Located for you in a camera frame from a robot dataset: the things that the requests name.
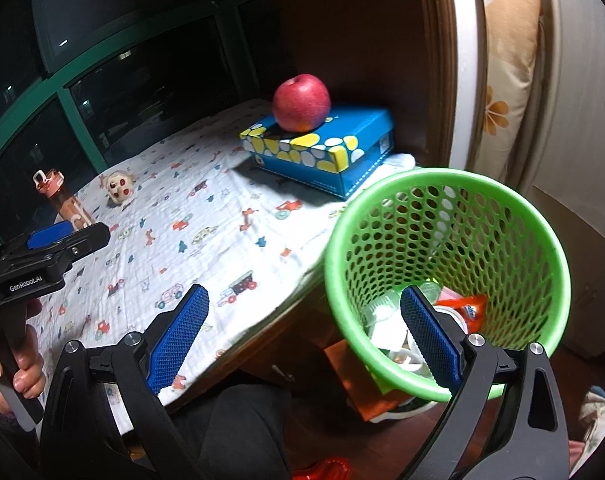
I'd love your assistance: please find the green mesh plastic basket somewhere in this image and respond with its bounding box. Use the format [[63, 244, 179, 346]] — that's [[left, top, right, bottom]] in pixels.
[[324, 167, 571, 403]]

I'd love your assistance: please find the dark wooden panel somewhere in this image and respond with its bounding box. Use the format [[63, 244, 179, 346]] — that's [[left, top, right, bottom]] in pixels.
[[275, 0, 464, 172]]

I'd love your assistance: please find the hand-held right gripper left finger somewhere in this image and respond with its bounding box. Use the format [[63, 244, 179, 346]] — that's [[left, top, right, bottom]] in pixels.
[[40, 283, 211, 480]]

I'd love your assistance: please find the white printed cloth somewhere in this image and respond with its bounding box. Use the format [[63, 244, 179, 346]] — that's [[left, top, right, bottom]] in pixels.
[[30, 97, 416, 407]]

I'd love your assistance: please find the small white red-spotted toy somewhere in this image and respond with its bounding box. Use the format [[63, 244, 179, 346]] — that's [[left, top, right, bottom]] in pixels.
[[105, 170, 137, 207]]

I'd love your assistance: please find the red apple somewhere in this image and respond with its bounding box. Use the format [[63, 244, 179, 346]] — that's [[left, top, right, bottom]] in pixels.
[[272, 74, 332, 133]]

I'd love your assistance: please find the clear ribbed plastic box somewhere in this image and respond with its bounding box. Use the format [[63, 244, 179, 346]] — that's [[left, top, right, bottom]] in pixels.
[[363, 291, 409, 356]]

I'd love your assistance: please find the orange cardboard box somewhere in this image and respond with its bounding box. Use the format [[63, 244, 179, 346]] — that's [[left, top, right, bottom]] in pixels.
[[325, 339, 419, 424]]

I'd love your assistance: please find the clear plastic dome cup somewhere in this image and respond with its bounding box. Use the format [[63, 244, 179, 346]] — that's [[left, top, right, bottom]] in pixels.
[[411, 281, 444, 307]]

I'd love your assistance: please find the blue spotted tissue box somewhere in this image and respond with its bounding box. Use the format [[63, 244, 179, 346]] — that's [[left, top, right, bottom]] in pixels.
[[240, 105, 396, 200]]

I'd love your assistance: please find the white cabinet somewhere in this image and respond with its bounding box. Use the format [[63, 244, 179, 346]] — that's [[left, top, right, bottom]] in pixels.
[[527, 0, 605, 361]]

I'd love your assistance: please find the green window frame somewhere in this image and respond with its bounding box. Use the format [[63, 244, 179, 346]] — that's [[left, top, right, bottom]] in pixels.
[[0, 0, 279, 241]]

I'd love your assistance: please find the person's black trouser leg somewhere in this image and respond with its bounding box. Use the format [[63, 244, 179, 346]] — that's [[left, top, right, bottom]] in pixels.
[[117, 384, 294, 480]]

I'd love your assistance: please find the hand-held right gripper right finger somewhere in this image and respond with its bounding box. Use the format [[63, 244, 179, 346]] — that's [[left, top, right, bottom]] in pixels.
[[399, 285, 571, 480]]

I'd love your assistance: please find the person's left hand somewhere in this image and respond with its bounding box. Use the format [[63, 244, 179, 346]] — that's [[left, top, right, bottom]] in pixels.
[[0, 300, 47, 411]]

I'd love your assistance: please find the white round stand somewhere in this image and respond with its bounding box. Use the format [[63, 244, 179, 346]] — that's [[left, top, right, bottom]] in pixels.
[[377, 399, 434, 424]]

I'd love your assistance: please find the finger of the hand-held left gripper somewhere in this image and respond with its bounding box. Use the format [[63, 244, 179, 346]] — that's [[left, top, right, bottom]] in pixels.
[[60, 222, 111, 273], [25, 221, 78, 252]]

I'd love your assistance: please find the floral fabric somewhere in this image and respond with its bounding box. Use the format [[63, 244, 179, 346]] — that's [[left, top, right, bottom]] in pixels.
[[570, 385, 605, 467]]

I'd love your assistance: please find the red plastic object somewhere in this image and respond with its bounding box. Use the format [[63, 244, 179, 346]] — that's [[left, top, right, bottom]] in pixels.
[[292, 456, 354, 480]]

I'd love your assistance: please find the orange snack packet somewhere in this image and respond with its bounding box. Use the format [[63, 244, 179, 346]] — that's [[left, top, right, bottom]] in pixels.
[[435, 293, 488, 322]]

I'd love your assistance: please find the orange water bottle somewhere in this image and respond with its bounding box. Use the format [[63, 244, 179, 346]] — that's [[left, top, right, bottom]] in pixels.
[[32, 169, 94, 234]]

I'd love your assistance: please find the floral pillow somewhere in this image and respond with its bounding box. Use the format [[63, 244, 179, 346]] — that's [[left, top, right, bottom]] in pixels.
[[477, 0, 544, 187]]

